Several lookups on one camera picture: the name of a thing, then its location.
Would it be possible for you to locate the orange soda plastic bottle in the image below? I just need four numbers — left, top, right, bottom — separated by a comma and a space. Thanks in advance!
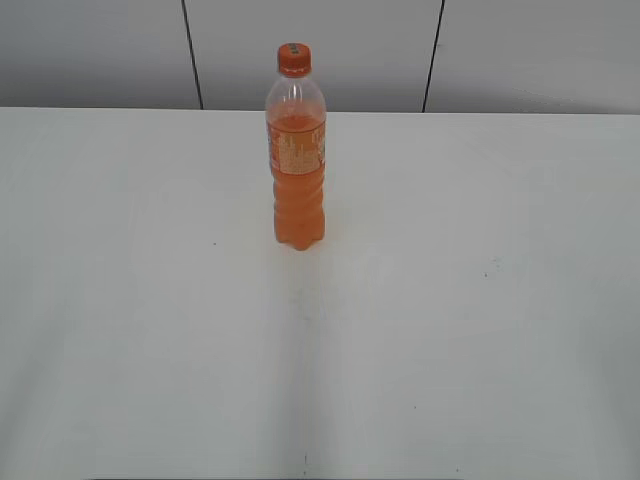
265, 75, 327, 250

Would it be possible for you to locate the orange bottle cap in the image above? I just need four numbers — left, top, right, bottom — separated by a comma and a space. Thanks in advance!
277, 42, 312, 78

